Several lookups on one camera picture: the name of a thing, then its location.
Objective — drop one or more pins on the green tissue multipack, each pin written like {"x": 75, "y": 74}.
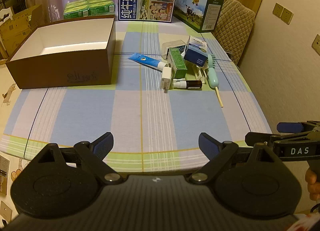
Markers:
{"x": 87, "y": 5}

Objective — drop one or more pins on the plain cardboard box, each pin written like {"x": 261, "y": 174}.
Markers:
{"x": 15, "y": 28}

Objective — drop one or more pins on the white charger plug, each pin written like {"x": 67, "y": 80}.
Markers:
{"x": 166, "y": 80}

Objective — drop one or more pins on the checked tablecloth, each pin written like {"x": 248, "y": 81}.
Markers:
{"x": 155, "y": 111}

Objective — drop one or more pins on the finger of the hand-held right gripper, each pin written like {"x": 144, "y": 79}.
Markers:
{"x": 257, "y": 138}
{"x": 290, "y": 127}

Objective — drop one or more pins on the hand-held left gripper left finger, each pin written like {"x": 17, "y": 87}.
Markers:
{"x": 103, "y": 143}

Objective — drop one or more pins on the wooden stick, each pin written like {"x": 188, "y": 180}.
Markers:
{"x": 219, "y": 97}

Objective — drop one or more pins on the beige quilted chair cover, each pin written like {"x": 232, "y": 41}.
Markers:
{"x": 235, "y": 25}

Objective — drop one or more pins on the green milk carton case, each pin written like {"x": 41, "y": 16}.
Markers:
{"x": 195, "y": 8}

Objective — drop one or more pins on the white carved board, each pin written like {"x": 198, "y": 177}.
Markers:
{"x": 5, "y": 12}

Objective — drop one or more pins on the beige wall socket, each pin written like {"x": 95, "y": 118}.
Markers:
{"x": 287, "y": 16}
{"x": 316, "y": 44}
{"x": 278, "y": 9}

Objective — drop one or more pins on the brown spray bottle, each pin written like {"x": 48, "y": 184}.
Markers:
{"x": 192, "y": 84}

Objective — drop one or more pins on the person's right hand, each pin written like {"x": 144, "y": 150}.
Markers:
{"x": 312, "y": 183}

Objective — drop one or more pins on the mint green handheld fan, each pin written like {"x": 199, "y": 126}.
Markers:
{"x": 212, "y": 75}

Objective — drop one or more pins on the blue toothpaste tube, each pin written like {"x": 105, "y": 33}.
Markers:
{"x": 145, "y": 59}

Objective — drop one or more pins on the brown cardboard storage box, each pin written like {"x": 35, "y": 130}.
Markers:
{"x": 62, "y": 75}

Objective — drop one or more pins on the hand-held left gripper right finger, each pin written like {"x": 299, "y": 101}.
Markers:
{"x": 208, "y": 143}

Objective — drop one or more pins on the white medicine carton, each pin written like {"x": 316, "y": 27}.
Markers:
{"x": 196, "y": 50}

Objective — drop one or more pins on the white plastic clip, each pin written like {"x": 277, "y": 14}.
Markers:
{"x": 200, "y": 73}

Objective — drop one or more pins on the blue milk carton case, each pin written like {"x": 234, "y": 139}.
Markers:
{"x": 130, "y": 3}

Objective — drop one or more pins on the green spray carton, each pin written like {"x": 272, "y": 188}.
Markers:
{"x": 177, "y": 62}

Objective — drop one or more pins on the clear plastic box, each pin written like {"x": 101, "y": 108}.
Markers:
{"x": 168, "y": 47}

